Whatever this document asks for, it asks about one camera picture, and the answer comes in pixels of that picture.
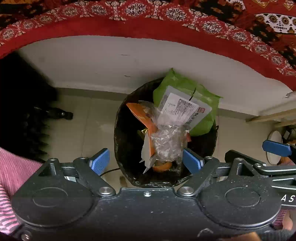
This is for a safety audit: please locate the clear plastic bag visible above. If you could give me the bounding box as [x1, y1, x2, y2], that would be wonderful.
[140, 101, 189, 175]

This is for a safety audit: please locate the white tissue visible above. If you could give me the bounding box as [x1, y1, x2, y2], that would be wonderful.
[140, 132, 156, 174]

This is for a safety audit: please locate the green white snack bag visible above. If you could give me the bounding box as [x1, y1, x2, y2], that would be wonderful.
[153, 68, 221, 136]

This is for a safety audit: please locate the orange potato sticks bag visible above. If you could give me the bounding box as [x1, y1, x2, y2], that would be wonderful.
[126, 103, 158, 157]

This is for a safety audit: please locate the pink sleeved forearm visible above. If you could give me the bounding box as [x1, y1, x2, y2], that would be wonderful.
[0, 148, 41, 235]

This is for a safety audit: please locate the black trash bin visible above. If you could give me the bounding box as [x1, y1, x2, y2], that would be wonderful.
[114, 78, 218, 188]

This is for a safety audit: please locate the red patterned table cloth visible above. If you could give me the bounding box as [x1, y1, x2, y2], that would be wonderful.
[1, 1, 295, 90]

